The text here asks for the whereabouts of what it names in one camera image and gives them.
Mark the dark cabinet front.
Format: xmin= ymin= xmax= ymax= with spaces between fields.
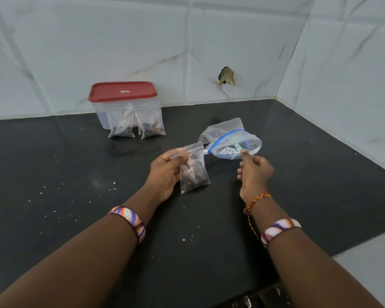
xmin=211 ymin=280 xmax=293 ymax=308

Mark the person's left forearm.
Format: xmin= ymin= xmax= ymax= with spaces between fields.
xmin=0 ymin=186 xmax=161 ymax=308

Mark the red-lidded clear plastic container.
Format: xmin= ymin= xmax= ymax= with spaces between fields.
xmin=92 ymin=98 xmax=163 ymax=130

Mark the orange purple white bangle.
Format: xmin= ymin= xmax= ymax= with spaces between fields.
xmin=107 ymin=206 xmax=146 ymax=244
xmin=261 ymin=218 xmax=302 ymax=249

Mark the large clear blue-zip bag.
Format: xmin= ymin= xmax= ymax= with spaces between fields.
xmin=198 ymin=118 xmax=263 ymax=160

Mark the person's left hand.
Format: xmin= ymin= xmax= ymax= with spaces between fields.
xmin=146 ymin=147 xmax=188 ymax=202

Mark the person's right forearm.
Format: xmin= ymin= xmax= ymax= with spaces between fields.
xmin=249 ymin=197 xmax=384 ymax=308

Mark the person's right hand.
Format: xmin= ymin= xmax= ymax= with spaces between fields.
xmin=237 ymin=149 xmax=275 ymax=204

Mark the red yellow thread bracelet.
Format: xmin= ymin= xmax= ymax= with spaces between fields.
xmin=243 ymin=192 xmax=272 ymax=240

